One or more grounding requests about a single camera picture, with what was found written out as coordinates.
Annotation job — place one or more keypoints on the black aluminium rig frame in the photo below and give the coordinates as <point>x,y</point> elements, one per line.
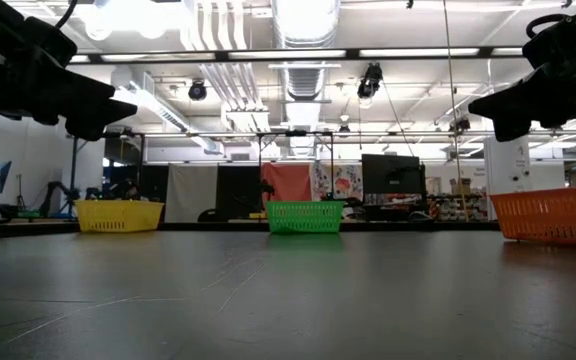
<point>208,54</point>

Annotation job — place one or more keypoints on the black panel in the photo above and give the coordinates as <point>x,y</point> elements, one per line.
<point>238,190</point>

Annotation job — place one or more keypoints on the floral cloth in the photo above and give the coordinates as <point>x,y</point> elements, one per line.
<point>338,180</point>

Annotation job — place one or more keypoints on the white panel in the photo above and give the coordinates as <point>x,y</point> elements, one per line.
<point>190,192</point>

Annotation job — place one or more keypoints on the cardboard box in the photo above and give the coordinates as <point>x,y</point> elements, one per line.
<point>455,187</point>

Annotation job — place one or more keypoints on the black distant stand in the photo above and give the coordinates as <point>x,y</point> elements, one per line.
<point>74,175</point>

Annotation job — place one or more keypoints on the orange plastic basket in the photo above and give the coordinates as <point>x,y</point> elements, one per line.
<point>553,215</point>

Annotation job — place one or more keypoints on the person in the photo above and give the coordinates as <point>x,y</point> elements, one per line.
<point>128,191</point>

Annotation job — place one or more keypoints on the black ceiling spotlight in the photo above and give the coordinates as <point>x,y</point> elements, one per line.
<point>369,82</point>
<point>198,91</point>
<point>462,124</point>

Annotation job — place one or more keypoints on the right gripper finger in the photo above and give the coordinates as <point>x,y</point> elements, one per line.
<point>510,131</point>
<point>508,105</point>

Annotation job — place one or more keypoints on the green plastic basket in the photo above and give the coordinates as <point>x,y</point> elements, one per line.
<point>304,217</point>

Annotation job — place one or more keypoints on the black rounded object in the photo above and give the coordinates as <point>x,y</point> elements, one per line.
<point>212,216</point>

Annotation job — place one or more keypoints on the silver ventilation duct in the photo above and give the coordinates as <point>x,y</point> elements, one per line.
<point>305,80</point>

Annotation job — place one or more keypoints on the black monitor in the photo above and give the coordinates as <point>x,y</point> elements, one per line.
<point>390,174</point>

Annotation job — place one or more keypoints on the red cloth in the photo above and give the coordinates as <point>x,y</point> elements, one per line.
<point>288,182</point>

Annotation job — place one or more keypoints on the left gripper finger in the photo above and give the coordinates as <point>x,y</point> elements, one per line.
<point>88,129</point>
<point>93,102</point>

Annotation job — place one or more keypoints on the black distant robot arm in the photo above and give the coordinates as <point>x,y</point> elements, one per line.
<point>45,200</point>

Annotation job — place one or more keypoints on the white cabinet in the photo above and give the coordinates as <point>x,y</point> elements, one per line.
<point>505,165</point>

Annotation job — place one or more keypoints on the yellow plastic basket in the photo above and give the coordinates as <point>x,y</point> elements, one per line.
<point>118,216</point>

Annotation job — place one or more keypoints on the white light bar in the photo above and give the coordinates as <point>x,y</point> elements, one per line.
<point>288,53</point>
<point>418,52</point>
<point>507,51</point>
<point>123,57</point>

